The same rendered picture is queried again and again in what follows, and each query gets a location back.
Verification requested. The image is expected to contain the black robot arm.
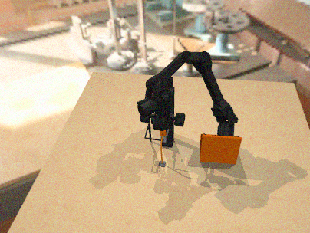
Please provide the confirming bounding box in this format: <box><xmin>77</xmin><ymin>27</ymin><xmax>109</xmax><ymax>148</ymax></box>
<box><xmin>137</xmin><ymin>51</ymin><xmax>238</xmax><ymax>136</ymax></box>

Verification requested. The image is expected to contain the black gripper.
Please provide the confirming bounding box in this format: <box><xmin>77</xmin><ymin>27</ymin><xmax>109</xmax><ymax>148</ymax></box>
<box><xmin>140</xmin><ymin>107</ymin><xmax>185</xmax><ymax>126</ymax></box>

